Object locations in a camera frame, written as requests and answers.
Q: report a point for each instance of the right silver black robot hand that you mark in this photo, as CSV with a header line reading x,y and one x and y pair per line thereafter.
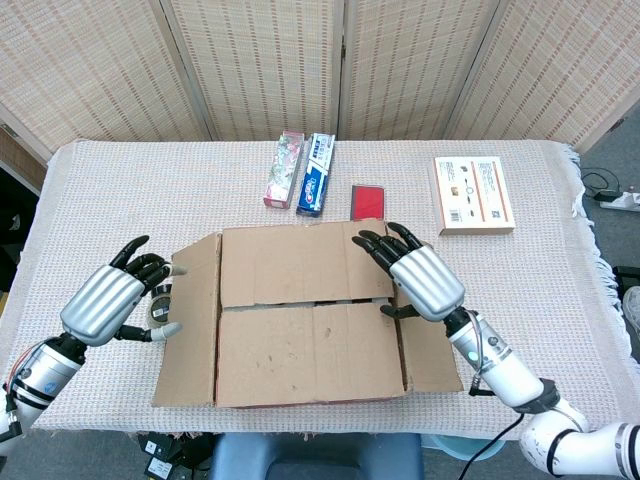
x,y
430,285

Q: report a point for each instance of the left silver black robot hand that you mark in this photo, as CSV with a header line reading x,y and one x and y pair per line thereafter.
x,y
100,305

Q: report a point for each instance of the red cardboard box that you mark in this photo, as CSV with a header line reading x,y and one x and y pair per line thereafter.
x,y
310,350

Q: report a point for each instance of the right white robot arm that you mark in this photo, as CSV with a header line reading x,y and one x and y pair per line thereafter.
x,y
505,375

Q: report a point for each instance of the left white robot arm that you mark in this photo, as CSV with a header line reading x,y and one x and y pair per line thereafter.
x,y
40,375

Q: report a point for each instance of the white orange product box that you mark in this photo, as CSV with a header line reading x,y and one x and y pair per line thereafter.
x,y
475,200

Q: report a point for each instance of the glass jar with black lid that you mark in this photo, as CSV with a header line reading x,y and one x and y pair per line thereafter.
x,y
161,310

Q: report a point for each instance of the small red flat case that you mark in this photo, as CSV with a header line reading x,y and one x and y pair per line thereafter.
x,y
368,202

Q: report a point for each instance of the beige woven tablecloth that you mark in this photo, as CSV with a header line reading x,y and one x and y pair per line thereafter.
x,y
125,200

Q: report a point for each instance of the blue toothpaste carton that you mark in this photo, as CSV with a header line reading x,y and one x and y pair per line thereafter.
x,y
314,180

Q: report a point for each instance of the black base equipment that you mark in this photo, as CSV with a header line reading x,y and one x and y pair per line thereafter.
x,y
160,450

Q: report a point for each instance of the light blue bucket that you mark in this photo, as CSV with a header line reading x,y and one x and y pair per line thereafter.
x,y
445,442

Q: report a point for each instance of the brown wooden furniture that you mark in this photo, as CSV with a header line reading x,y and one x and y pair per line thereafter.
x,y
17,155

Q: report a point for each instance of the pink toothpaste carton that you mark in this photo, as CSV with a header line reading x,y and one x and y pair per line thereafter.
x,y
282,170

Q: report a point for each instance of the black floor object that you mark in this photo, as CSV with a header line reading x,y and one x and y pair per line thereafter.
x,y
627,277

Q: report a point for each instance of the white shoe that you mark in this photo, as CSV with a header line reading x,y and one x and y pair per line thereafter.
x,y
633,310

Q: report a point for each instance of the blue padded chair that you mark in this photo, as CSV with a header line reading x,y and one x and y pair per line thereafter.
x,y
310,457

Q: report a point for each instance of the white power strip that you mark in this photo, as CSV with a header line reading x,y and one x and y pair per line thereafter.
x,y
622,200

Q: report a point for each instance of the woven folding screen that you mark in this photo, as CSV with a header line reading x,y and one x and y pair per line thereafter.
x,y
260,65

